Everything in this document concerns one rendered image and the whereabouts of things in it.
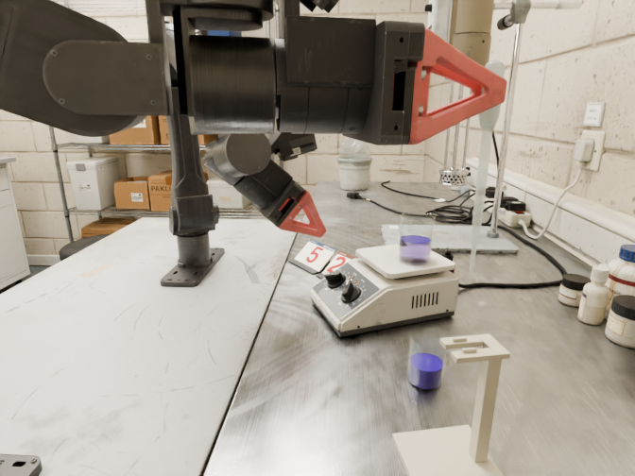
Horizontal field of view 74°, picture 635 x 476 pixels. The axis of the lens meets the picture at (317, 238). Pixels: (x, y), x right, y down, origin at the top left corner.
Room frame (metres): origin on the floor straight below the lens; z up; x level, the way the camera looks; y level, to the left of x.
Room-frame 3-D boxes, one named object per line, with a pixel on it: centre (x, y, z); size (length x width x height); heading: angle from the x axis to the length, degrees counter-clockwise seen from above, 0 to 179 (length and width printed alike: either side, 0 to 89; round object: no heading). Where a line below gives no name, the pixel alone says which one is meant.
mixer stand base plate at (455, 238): (1.00, -0.31, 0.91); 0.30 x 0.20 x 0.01; 86
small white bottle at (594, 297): (0.58, -0.42, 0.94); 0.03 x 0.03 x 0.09
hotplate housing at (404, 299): (0.62, -0.11, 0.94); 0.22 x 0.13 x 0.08; 110
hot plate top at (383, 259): (0.63, -0.14, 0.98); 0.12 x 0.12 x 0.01; 20
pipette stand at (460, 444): (0.30, -0.12, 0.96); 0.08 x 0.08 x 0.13; 9
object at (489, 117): (0.30, -0.12, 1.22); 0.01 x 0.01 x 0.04; 9
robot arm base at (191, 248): (0.81, 0.25, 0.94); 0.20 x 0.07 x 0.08; 176
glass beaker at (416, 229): (0.61, -0.15, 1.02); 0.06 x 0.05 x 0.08; 111
